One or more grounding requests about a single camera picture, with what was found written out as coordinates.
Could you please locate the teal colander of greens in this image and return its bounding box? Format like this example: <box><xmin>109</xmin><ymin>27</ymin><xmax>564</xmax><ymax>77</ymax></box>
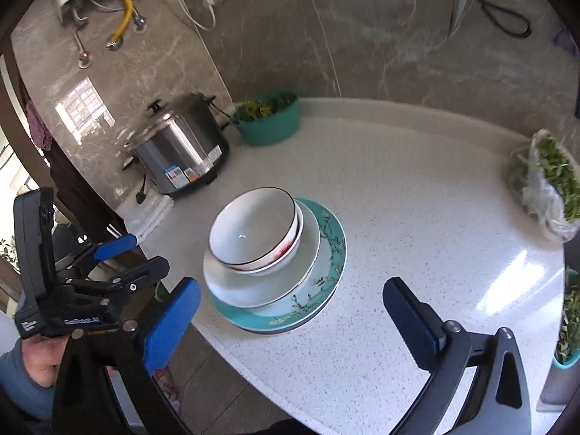
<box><xmin>552</xmin><ymin>268</ymin><xmax>580</xmax><ymax>372</ymax></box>

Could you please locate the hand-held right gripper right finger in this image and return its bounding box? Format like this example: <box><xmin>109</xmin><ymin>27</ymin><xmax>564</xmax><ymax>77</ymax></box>
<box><xmin>382</xmin><ymin>276</ymin><xmax>532</xmax><ymax>435</ymax></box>

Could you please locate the steel rice cooker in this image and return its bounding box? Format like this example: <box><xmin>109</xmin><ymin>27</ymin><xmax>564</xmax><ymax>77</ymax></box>
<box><xmin>123</xmin><ymin>92</ymin><xmax>230</xmax><ymax>199</ymax></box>

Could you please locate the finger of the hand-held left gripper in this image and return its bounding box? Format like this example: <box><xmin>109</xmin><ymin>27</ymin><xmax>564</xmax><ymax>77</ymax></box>
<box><xmin>54</xmin><ymin>234</ymin><xmax>138</xmax><ymax>278</ymax></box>
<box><xmin>68</xmin><ymin>256</ymin><xmax>171</xmax><ymax>303</ymax></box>

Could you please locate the folded white cloth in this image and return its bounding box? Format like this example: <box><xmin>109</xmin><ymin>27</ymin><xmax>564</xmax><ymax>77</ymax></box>
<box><xmin>124</xmin><ymin>194</ymin><xmax>176</xmax><ymax>242</ymax></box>

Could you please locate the large white bowl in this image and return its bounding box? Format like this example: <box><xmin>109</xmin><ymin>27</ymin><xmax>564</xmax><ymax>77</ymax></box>
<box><xmin>202</xmin><ymin>204</ymin><xmax>321</xmax><ymax>310</ymax></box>

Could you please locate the person's left hand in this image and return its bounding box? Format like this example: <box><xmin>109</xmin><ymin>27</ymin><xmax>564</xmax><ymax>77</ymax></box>
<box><xmin>20</xmin><ymin>335</ymin><xmax>70</xmax><ymax>389</ymax></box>

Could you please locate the teal basin of greens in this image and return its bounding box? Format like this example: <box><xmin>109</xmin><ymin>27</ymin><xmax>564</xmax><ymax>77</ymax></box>
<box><xmin>230</xmin><ymin>91</ymin><xmax>302</xmax><ymax>148</ymax></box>

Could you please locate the white power plug with cable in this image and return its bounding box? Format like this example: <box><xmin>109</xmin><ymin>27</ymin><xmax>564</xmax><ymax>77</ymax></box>
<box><xmin>156</xmin><ymin>0</ymin><xmax>219</xmax><ymax>33</ymax></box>

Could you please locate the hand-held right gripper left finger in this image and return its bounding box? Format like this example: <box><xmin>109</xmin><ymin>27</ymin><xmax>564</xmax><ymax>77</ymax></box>
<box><xmin>51</xmin><ymin>276</ymin><xmax>202</xmax><ymax>435</ymax></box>

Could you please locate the plastic bag of greens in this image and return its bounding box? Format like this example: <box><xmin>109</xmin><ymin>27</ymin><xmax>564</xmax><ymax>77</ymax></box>
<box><xmin>506</xmin><ymin>129</ymin><xmax>580</xmax><ymax>242</ymax></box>

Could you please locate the person's left forearm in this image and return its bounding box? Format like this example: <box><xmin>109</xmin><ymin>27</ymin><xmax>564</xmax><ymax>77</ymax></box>
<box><xmin>0</xmin><ymin>339</ymin><xmax>56</xmax><ymax>420</ymax></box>

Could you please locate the metal water hose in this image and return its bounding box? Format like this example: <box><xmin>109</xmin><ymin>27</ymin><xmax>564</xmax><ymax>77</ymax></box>
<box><xmin>133</xmin><ymin>0</ymin><xmax>149</xmax><ymax>34</ymax></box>
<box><xmin>71</xmin><ymin>9</ymin><xmax>94</xmax><ymax>70</ymax></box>

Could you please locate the small plain white bowl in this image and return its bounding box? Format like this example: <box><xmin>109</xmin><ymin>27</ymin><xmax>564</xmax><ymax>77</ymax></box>
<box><xmin>209</xmin><ymin>187</ymin><xmax>298</xmax><ymax>268</ymax></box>

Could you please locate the purple peeler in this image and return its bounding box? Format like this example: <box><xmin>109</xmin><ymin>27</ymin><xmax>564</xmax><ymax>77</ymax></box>
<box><xmin>555</xmin><ymin>26</ymin><xmax>580</xmax><ymax>56</ymax></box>

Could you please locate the pink hanging cloth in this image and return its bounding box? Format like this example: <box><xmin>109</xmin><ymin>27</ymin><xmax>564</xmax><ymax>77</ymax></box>
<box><xmin>25</xmin><ymin>101</ymin><xmax>54</xmax><ymax>151</ymax></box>

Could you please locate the teal floral deep plate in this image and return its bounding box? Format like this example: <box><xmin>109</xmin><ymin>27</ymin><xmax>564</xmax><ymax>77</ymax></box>
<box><xmin>207</xmin><ymin>198</ymin><xmax>348</xmax><ymax>332</ymax></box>

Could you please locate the printed white bowl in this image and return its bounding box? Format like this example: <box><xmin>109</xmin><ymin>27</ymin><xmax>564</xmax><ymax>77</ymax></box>
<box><xmin>227</xmin><ymin>202</ymin><xmax>304</xmax><ymax>276</ymax></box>

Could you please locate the yellow gas hose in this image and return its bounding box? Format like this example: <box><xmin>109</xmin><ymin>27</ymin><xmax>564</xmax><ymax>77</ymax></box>
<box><xmin>105</xmin><ymin>0</ymin><xmax>137</xmax><ymax>51</ymax></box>

